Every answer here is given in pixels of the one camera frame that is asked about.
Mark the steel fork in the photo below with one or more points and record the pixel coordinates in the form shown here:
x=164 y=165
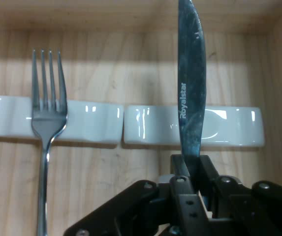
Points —
x=47 y=123

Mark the white ceramic cutlery rest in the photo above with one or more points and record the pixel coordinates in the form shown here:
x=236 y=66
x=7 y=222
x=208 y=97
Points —
x=94 y=123
x=155 y=127

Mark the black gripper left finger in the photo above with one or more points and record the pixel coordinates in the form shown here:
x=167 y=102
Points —
x=140 y=211

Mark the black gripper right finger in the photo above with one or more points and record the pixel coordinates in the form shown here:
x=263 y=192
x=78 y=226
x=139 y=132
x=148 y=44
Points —
x=259 y=211

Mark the steel table knife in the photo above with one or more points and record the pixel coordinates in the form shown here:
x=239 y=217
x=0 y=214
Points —
x=192 y=73

